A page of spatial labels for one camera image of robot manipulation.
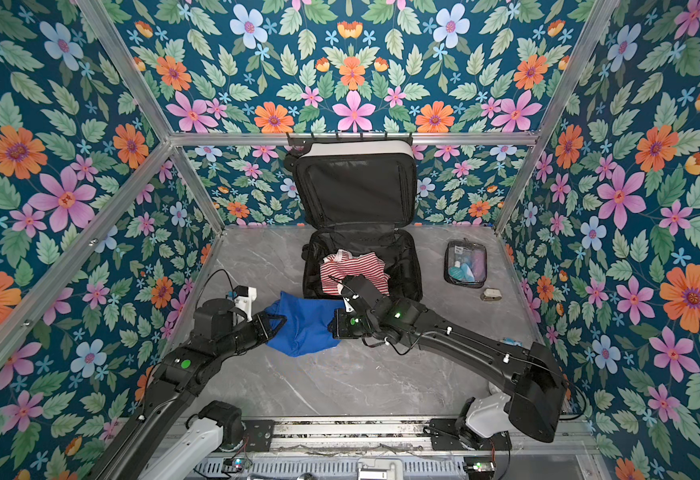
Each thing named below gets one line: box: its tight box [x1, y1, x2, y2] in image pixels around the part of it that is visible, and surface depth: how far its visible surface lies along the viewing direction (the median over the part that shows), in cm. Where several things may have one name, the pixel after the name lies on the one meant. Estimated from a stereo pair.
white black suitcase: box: [290, 140, 423, 301], surface depth 97 cm
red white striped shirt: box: [320, 249, 391, 296], surface depth 103 cm
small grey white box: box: [480, 288, 503, 302], surface depth 100 cm
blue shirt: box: [265, 291, 346, 357], surface depth 75 cm
